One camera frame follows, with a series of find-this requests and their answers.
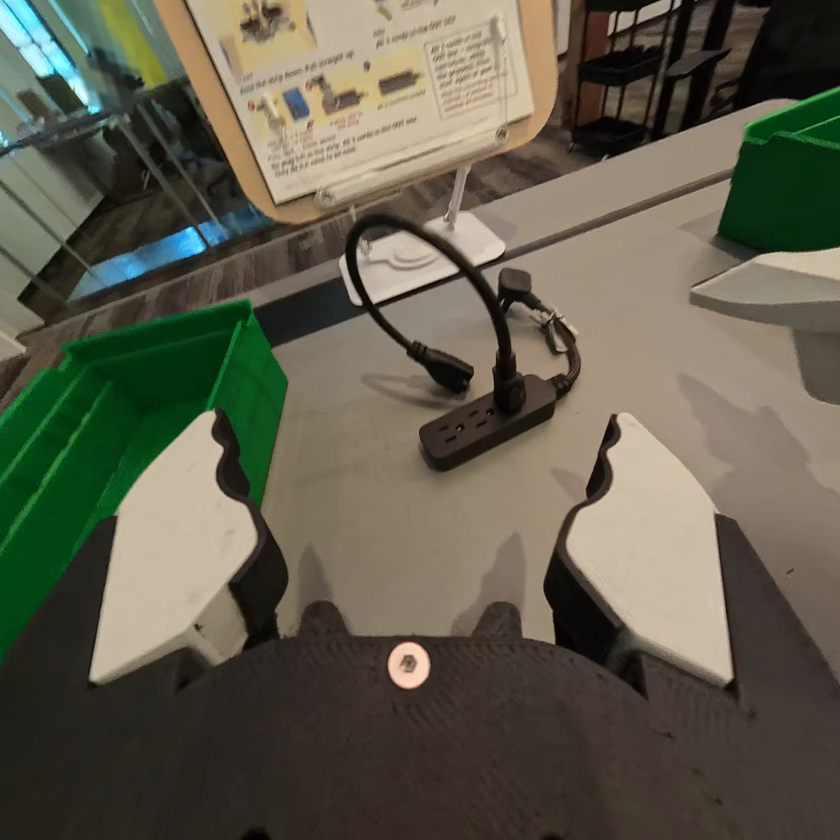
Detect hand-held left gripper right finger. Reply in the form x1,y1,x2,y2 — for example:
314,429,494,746
543,412,736,688

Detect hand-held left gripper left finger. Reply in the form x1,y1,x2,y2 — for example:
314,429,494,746
87,409,291,688

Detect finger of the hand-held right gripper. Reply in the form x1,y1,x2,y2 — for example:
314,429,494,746
689,248,840,406

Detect black power strip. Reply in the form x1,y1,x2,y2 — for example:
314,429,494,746
419,374,559,473

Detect black extension cord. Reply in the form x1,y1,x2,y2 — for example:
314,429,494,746
344,213,527,416

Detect green plastic bin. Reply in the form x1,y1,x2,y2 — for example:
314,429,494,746
0,298,290,662
717,85,840,255

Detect black utility cart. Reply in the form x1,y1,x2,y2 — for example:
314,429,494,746
567,0,667,160

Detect wooden instruction board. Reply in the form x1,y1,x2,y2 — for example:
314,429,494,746
153,0,560,226

